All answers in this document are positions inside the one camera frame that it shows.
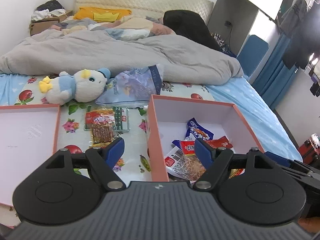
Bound dark red sachet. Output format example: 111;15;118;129
206;136;233;149

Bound white shrimp snack bag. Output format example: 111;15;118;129
164;146;193;180

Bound red label spicy strip pack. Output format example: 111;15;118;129
179;140;245;181

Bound blue white noodle snack bag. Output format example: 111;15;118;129
183;118;214;141

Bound red yellow tofu snack pack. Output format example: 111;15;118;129
85;105;116;147

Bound red suitcase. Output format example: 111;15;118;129
298;133;319;165

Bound fruit print bed sheet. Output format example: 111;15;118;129
1;74;302;183

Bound pink storage box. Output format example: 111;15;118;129
146;95;264;181

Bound white blue plush toy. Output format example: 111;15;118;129
39;68;111;105

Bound pink box lid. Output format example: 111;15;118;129
1;104;60;206

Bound blue floral tissue pack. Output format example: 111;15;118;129
95;64;164;108

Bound blue curtain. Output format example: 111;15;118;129
252;33;297;110

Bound blue chair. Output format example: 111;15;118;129
237;35;269;80

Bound grey duvet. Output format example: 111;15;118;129
1;29;244;85

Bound patchwork blanket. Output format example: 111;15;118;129
50;16;175;41

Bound grey wardrobe shelf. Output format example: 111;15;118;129
208;0;279;55

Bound yellow pillow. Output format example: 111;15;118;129
73;7;132;22

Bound hanging dark clothes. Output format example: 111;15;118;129
279;0;320;98

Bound cardboard box with clothes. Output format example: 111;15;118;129
29;0;73;36

